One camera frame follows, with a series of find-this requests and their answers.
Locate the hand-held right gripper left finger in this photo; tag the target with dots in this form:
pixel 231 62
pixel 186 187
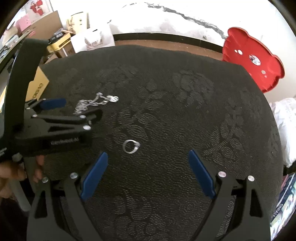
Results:
pixel 94 176

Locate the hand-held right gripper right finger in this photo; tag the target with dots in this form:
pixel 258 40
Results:
pixel 201 173

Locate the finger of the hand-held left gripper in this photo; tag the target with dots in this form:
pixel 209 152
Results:
pixel 69 120
pixel 53 103

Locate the yellow cardboard box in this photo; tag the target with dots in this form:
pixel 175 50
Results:
pixel 38 85

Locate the person's left hand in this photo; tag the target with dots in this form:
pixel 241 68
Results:
pixel 9 176

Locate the small brown cardboard box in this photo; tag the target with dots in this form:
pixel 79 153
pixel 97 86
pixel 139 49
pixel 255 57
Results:
pixel 67 51

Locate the flat yellow box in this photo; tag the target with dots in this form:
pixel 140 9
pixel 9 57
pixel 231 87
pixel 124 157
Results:
pixel 57 45

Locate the black floral tablecloth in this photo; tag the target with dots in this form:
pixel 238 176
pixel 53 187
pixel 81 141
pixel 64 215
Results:
pixel 173 115

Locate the white paper shopping bag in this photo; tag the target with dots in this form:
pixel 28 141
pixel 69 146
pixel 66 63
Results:
pixel 92 39

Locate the large brown cardboard box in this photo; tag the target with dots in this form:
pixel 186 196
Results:
pixel 46 25

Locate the kraft paper bag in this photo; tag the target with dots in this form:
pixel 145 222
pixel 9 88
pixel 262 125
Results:
pixel 77 23

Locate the pink gift bag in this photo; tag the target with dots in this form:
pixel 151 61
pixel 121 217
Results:
pixel 24 22

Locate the colourful picture book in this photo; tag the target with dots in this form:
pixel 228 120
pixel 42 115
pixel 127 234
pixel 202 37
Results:
pixel 284 204

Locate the framed family photo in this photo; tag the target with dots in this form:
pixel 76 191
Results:
pixel 38 5

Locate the white printed plastic sack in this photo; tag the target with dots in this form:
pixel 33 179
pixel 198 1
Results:
pixel 286 120

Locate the red bear-shaped plastic chair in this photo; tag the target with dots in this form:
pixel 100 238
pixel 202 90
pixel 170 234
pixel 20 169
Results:
pixel 240 38

